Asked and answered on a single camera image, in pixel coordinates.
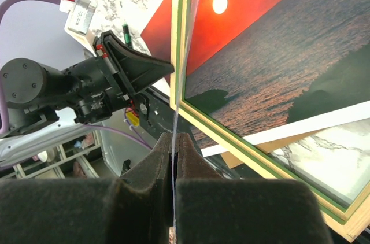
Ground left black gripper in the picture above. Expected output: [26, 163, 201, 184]
[59, 30, 175, 124]

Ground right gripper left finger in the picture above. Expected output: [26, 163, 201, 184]
[1, 132, 172, 243]

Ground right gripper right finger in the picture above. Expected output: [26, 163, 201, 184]
[176, 133, 332, 243]

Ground clear acrylic sheet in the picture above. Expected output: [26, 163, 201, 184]
[170, 0, 199, 228]

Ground sunset photo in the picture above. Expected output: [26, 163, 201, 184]
[140, 0, 370, 158]

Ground green wooden picture frame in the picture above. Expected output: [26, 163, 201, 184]
[169, 0, 370, 243]

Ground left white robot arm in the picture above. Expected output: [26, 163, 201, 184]
[1, 31, 174, 138]

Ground small green screwdriver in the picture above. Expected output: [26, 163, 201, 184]
[122, 20, 133, 49]

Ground brown cardboard backing board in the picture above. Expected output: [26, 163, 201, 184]
[221, 130, 321, 169]

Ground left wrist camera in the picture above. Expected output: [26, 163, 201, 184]
[59, 0, 96, 49]

